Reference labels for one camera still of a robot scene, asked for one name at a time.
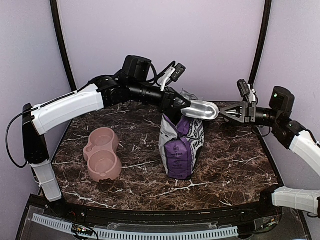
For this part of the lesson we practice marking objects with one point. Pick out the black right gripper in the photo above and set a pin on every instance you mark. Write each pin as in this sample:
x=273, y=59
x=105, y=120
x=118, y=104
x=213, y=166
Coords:
x=248, y=113

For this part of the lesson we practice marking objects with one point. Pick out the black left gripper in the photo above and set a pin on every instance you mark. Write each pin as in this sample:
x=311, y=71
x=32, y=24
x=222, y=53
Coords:
x=168, y=101

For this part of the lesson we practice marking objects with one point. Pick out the silver metal scoop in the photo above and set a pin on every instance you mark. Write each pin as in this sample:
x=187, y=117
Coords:
x=203, y=110

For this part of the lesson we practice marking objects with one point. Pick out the purple pet food bag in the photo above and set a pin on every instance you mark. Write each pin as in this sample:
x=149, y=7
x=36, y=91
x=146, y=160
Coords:
x=181, y=140

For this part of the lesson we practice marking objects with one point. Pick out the pink double pet bowl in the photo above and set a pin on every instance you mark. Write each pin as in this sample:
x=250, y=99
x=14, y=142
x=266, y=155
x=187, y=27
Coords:
x=100, y=153

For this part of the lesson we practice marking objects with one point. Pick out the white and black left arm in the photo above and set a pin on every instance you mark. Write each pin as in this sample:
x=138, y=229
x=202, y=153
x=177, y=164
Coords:
x=130, y=83

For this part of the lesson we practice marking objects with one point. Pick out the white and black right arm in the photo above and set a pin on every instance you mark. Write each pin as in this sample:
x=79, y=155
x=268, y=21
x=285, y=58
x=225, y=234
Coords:
x=289, y=133

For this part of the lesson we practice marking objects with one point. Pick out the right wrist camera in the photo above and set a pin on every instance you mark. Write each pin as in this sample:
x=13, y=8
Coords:
x=246, y=92

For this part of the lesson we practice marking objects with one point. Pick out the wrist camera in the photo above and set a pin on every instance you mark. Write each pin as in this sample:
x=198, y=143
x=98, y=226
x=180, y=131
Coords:
x=171, y=74
x=246, y=92

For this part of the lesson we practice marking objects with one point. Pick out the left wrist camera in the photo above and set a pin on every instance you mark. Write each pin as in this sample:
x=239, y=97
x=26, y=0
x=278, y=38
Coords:
x=171, y=74

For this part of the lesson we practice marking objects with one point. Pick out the black front table rail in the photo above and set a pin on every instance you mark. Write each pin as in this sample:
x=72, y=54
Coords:
x=234, y=215

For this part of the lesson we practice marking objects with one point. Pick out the white slotted cable duct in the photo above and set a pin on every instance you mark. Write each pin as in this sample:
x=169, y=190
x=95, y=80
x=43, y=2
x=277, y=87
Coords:
x=119, y=231

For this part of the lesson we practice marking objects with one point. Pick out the black right frame post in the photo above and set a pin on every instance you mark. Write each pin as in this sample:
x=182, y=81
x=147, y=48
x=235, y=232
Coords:
x=261, y=41

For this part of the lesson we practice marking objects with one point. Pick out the black frame post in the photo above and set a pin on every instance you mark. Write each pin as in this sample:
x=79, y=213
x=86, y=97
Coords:
x=261, y=41
x=61, y=44

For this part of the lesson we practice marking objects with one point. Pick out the black left frame post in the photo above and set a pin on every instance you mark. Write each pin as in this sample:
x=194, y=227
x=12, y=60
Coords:
x=61, y=44

